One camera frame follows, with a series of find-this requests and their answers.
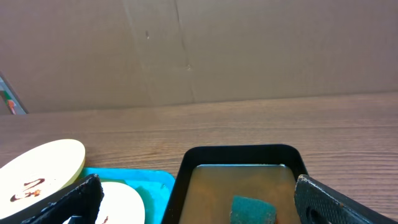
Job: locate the brown cardboard backdrop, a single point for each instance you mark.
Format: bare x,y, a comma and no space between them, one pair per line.
80,55

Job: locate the white plate with sauce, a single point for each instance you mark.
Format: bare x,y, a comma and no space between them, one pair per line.
121,204

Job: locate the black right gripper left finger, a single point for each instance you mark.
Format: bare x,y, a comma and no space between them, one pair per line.
79,203

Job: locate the green and orange sponge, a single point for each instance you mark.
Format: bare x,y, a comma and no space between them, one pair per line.
246,210

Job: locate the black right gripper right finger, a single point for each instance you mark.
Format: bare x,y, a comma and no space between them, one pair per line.
316,203

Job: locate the teal plastic tray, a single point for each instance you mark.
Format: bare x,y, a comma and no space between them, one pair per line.
154,187

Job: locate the grey object at corner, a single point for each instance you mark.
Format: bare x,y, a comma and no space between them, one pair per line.
11,99

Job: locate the yellow plate with sauce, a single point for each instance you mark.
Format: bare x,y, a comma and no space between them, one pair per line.
38,173

